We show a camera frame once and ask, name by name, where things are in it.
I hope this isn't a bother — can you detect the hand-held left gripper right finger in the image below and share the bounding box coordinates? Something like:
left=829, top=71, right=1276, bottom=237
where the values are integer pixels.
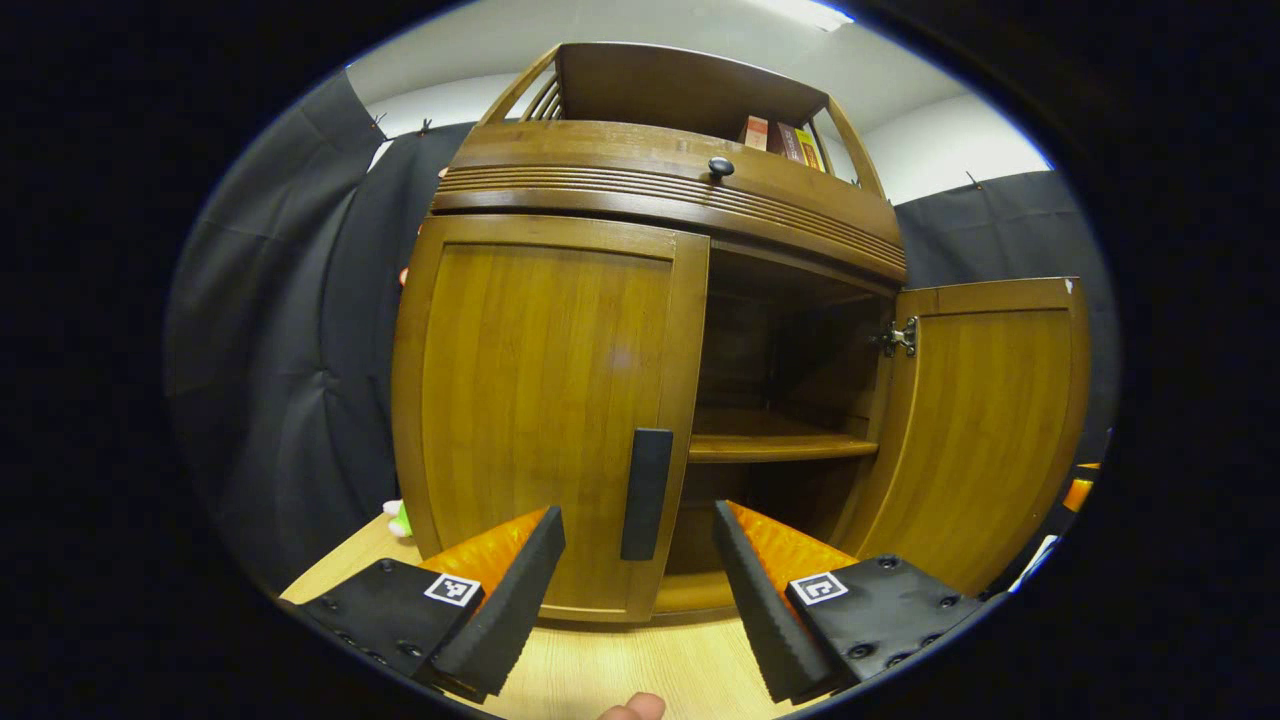
left=712, top=500, right=991, bottom=705

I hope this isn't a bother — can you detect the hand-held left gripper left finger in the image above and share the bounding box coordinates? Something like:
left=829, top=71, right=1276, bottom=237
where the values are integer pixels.
left=280, top=505, right=567, bottom=704

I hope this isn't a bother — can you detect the wooden shoe cabinet door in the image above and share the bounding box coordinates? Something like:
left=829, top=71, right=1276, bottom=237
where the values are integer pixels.
left=390, top=214, right=711, bottom=623
left=830, top=277, right=1091, bottom=598

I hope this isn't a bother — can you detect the black door handle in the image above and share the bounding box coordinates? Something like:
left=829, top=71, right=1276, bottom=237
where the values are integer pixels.
left=620, top=428, right=675, bottom=562

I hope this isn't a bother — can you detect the wooden double-door shoe cabinet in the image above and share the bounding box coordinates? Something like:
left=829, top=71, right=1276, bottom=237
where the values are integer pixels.
left=390, top=42, right=909, bottom=626

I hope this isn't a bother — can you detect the wooden cabinet drawer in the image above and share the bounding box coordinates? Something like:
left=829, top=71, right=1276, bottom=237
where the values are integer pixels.
left=440, top=120, right=906, bottom=271

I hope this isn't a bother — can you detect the large ceiling light panel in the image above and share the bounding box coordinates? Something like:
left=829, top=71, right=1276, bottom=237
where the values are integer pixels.
left=760, top=0, right=856, bottom=31

